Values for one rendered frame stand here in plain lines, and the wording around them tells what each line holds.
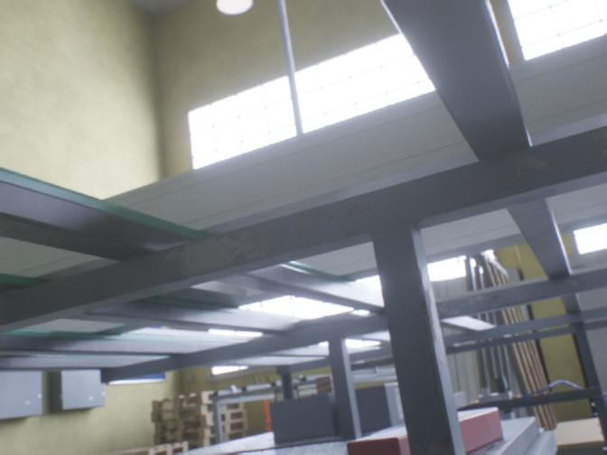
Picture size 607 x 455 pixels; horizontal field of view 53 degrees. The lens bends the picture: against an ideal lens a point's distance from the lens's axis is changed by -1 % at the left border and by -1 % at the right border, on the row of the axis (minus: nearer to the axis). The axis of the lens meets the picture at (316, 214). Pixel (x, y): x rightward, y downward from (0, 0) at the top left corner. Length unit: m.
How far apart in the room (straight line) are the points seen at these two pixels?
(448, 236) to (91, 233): 0.61
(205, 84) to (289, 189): 11.08
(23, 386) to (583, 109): 7.76
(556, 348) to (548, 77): 7.73
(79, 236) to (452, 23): 0.34
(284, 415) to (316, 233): 1.19
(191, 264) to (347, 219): 0.15
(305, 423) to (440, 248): 0.79
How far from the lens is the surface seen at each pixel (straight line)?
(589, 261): 8.24
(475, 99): 0.37
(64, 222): 0.51
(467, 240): 0.96
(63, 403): 8.48
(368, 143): 0.60
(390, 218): 0.48
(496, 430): 0.88
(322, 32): 10.89
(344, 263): 1.03
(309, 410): 1.62
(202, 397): 8.58
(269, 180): 0.63
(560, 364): 8.25
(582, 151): 0.46
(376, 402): 1.55
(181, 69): 12.18
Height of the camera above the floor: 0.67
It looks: 17 degrees up
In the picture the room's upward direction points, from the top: 9 degrees counter-clockwise
